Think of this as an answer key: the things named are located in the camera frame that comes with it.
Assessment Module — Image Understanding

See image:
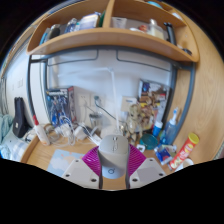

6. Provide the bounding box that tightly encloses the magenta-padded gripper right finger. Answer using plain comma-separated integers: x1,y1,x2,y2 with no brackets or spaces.
125,143,168,190

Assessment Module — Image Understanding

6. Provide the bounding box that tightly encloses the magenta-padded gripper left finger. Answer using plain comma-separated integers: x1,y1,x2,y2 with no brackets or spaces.
61,145,103,190

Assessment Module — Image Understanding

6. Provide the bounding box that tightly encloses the white computer mouse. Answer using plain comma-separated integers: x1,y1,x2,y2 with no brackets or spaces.
98,134,131,179

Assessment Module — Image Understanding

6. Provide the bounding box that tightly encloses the pastel cloud print mouse pad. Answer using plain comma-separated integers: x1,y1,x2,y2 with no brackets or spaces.
46,148,86,178

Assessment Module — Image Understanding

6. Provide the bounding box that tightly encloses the blue snack packet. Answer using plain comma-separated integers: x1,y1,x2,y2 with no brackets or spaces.
154,144,178,166

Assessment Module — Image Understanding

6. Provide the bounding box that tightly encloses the teal round tin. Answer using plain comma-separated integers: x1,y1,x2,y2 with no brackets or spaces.
139,133,159,151

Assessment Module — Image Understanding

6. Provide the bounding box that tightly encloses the white power strip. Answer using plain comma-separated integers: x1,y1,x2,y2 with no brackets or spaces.
88,133,103,146

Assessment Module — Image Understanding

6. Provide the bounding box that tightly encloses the white mug with face print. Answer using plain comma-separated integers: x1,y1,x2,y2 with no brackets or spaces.
174,158,195,172

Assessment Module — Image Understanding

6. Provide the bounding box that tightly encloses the red chips can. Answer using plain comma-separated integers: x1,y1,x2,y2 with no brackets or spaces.
168,132,200,171

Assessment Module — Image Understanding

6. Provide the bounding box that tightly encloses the blue spray bottle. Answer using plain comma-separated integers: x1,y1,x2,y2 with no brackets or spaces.
163,107,180,146

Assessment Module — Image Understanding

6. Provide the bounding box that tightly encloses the clear glass jar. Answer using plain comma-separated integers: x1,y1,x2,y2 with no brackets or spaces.
88,113,103,132

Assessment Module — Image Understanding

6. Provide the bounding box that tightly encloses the white bottle with red cap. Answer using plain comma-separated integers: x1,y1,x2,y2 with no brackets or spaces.
31,114,51,147

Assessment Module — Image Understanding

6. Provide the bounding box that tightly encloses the blue robot model kit box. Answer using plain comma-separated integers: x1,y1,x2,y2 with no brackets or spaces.
44,86,77,128

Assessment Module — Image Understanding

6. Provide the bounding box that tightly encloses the colourful model kit box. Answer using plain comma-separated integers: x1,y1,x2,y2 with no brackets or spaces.
138,79,170,126

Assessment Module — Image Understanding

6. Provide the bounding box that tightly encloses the black bag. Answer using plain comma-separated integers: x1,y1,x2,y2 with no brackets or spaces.
12,96,30,139

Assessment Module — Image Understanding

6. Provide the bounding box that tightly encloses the white desk lamp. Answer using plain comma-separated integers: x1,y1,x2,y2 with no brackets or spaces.
57,67,129,136

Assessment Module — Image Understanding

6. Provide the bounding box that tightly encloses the teal blanket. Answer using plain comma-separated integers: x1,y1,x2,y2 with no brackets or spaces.
0,114,14,144

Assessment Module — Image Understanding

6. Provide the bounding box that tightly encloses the wooden wall shelf unit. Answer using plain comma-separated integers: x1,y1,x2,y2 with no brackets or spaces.
25,0,200,64

